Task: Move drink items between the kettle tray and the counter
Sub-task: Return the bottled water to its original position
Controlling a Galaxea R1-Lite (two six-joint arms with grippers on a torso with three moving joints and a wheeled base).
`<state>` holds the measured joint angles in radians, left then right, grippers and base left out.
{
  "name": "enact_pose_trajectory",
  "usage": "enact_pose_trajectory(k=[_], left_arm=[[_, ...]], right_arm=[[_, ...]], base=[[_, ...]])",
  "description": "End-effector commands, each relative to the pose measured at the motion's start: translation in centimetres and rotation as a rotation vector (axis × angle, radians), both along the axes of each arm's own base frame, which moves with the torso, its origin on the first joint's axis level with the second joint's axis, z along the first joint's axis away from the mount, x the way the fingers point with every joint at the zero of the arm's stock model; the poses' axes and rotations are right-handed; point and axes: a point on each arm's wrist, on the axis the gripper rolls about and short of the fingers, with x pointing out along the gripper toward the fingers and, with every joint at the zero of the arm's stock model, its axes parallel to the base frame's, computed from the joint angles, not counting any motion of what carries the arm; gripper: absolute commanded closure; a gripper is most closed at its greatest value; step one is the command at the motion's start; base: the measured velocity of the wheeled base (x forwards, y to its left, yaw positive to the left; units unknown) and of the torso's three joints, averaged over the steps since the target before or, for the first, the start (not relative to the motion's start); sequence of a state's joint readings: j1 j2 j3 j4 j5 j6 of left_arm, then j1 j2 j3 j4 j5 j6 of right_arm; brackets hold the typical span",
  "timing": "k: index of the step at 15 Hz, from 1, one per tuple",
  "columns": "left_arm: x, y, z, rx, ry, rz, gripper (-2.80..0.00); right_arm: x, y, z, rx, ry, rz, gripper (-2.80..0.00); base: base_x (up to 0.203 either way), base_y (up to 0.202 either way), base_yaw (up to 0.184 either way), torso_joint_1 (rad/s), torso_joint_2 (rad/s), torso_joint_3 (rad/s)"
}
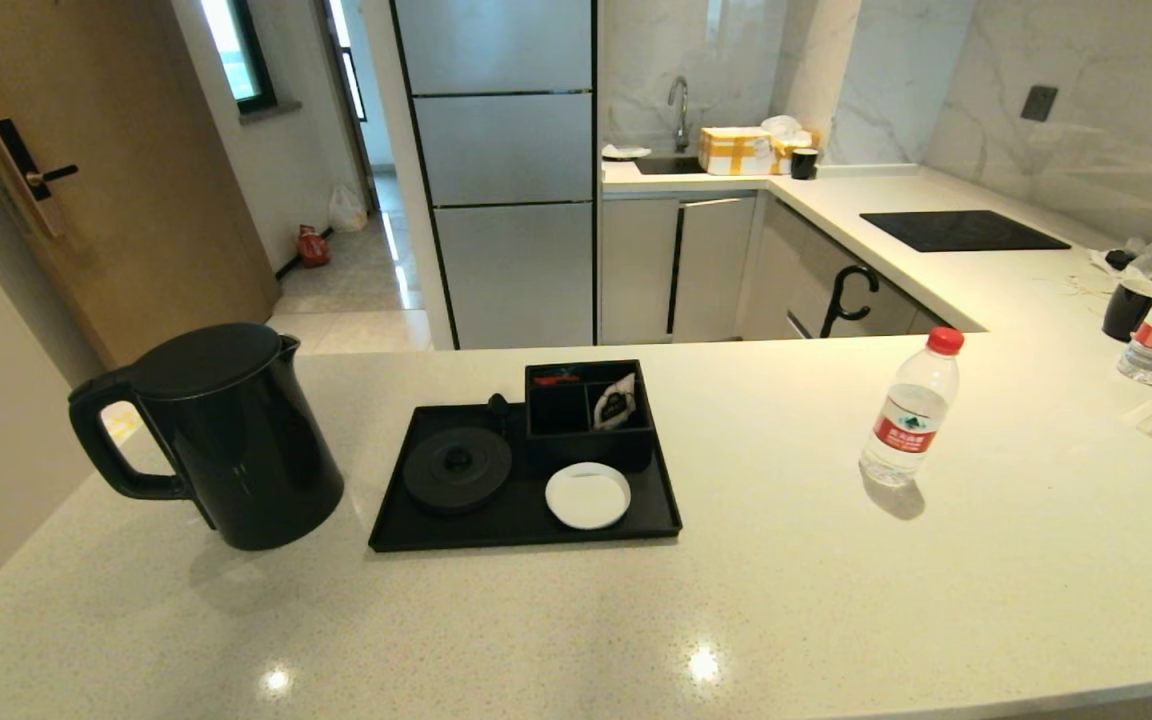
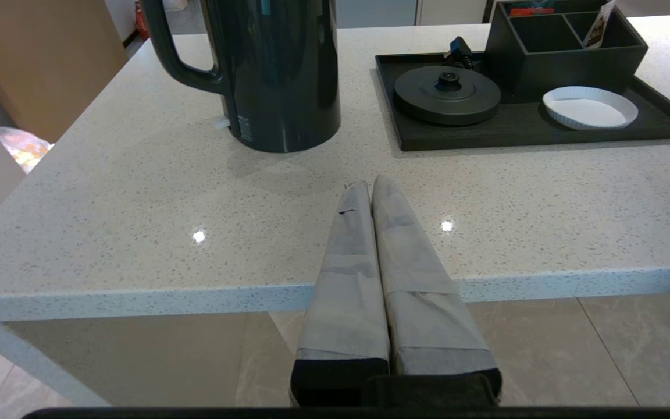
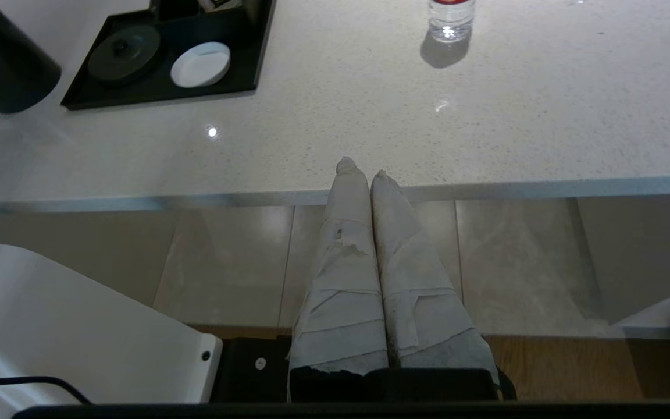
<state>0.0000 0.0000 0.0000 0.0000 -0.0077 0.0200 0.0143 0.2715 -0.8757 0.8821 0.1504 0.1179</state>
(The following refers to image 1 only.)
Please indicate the red floor bag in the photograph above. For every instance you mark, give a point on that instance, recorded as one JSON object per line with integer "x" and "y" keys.
{"x": 314, "y": 246}

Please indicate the white round coaster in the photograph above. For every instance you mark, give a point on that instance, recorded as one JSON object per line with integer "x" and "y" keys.
{"x": 588, "y": 495}

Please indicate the dark wall socket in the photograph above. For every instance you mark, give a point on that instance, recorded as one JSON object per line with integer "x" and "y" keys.
{"x": 1040, "y": 103}

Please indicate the yellow white plastic bag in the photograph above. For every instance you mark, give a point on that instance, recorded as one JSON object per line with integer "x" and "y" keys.
{"x": 120, "y": 422}

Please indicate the black rectangular serving tray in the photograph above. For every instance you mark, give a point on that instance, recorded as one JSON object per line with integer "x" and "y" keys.
{"x": 516, "y": 528}

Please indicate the narrow dark-framed window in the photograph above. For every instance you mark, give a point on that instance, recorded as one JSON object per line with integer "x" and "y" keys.
{"x": 348, "y": 60}

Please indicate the white tea bag packet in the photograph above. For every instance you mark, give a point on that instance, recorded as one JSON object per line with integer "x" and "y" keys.
{"x": 616, "y": 402}

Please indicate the crumpled white tissue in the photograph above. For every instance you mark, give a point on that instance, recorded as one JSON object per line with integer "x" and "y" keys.
{"x": 1151, "y": 259}

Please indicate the white plastic floor bag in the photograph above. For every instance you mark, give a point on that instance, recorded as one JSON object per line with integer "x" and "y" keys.
{"x": 347, "y": 209}

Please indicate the brown wooden door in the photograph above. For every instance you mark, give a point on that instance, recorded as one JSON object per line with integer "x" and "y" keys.
{"x": 136, "y": 200}

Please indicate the white cloth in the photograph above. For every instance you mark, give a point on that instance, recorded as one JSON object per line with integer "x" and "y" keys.
{"x": 626, "y": 151}

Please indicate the dark kitchen sink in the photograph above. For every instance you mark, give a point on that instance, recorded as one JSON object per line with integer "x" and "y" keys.
{"x": 671, "y": 165}

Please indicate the black compartment box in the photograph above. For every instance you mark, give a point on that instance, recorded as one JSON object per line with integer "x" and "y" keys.
{"x": 576, "y": 452}

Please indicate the cardboard box yellow tape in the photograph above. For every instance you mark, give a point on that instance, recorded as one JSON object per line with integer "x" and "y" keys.
{"x": 736, "y": 151}

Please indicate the round black kettle base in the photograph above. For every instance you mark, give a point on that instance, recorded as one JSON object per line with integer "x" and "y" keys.
{"x": 456, "y": 471}

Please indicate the black induction cooktop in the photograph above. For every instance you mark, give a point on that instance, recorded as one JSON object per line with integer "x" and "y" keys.
{"x": 966, "y": 231}

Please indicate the small black cup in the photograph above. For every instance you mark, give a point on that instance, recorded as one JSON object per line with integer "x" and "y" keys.
{"x": 805, "y": 164}

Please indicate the silver refrigerator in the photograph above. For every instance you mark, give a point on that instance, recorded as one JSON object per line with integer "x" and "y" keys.
{"x": 511, "y": 150}

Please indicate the crumpled white plastic bag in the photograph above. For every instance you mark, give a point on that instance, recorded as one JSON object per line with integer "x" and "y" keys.
{"x": 786, "y": 125}

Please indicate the grey sink base cabinet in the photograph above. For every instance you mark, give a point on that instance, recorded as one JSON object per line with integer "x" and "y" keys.
{"x": 641, "y": 269}

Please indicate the grey drawer cabinet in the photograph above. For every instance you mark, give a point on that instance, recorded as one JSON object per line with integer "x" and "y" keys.
{"x": 806, "y": 269}

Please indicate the dark rounded black object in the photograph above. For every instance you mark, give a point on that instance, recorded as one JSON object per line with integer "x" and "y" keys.
{"x": 498, "y": 409}

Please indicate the black electric kettle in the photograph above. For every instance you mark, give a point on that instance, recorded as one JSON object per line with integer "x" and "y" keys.
{"x": 246, "y": 450}

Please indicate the chrome sink faucet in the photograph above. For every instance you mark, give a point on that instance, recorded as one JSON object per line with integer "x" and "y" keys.
{"x": 681, "y": 109}

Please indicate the black mug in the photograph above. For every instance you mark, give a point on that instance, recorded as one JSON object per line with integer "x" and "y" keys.
{"x": 1126, "y": 311}

